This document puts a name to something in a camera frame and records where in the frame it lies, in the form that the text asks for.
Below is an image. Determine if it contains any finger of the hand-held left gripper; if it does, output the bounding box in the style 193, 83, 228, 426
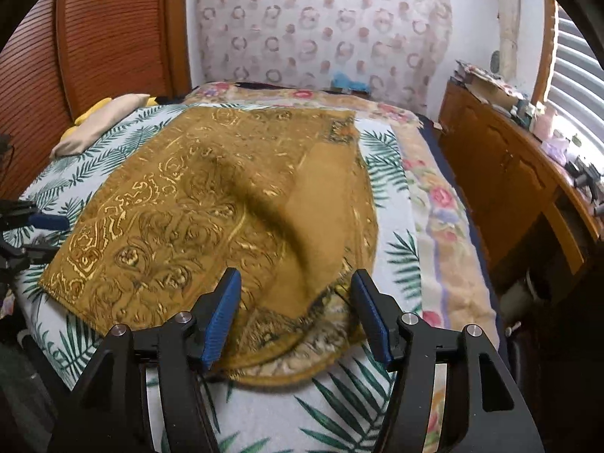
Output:
0, 200, 71, 231
0, 239, 63, 271

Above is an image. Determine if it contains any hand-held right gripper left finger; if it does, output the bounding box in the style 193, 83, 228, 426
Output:
47, 267, 242, 453

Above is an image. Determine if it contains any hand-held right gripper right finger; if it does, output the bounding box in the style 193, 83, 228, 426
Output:
350, 269, 543, 453

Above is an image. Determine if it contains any golden patterned shirt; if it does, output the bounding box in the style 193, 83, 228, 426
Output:
38, 106, 378, 390

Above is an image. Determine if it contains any white palm leaf blanket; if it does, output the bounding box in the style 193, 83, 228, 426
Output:
12, 104, 447, 453

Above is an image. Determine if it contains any beige pillow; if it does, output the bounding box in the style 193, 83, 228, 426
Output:
51, 94, 148, 159

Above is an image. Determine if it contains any beige floral blanket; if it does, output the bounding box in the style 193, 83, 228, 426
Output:
182, 81, 501, 453

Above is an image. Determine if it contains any grey cylinder container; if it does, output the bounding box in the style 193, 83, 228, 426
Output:
499, 277, 544, 313

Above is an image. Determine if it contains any wooden louvered wardrobe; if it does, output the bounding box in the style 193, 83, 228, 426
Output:
0, 0, 192, 199

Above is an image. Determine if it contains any wooden dresser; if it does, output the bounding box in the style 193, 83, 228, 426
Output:
439, 78, 604, 288

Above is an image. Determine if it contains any blue cloth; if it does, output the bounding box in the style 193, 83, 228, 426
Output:
331, 72, 372, 92

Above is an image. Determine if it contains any pile of papers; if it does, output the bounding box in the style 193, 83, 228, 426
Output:
454, 59, 520, 109

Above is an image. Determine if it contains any pink container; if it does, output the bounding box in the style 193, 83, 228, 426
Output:
535, 104, 560, 135

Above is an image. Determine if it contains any beige tied curtain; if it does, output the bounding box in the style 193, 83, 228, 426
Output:
496, 0, 521, 77

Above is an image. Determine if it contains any patterned wall cloth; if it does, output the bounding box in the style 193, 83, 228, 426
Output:
196, 0, 454, 105

